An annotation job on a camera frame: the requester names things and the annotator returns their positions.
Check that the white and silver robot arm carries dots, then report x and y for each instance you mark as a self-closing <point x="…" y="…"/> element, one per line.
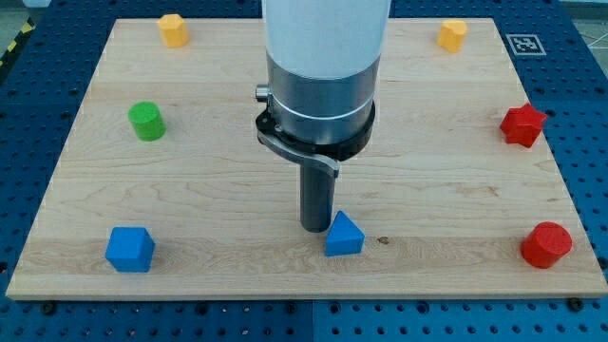
<point x="322" y="58"/>

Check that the yellow hexagon block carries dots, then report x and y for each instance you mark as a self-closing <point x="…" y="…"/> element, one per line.
<point x="173" y="30"/>

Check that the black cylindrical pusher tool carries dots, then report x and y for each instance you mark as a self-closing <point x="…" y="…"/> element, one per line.
<point x="319" y="166"/>

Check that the blue triangle block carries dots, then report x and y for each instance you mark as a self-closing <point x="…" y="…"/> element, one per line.
<point x="344" y="237"/>

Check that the light wooden board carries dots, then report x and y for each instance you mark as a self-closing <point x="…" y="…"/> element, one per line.
<point x="443" y="200"/>

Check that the green cylinder block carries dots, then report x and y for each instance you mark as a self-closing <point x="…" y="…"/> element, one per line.
<point x="146" y="120"/>

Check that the blue cube block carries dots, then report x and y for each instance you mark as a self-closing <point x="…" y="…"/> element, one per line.
<point x="130" y="249"/>

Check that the yellow pentagon block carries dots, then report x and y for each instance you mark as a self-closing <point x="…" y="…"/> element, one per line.
<point x="452" y="35"/>

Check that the red star block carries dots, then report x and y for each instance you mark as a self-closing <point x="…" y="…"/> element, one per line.
<point x="523" y="125"/>

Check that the red cylinder block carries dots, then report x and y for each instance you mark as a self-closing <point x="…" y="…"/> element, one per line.
<point x="546" y="245"/>

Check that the white fiducial marker tag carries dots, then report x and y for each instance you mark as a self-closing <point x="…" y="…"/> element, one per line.
<point x="523" y="44"/>

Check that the black and yellow hazard tape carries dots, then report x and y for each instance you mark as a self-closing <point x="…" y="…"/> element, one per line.
<point x="18" y="43"/>

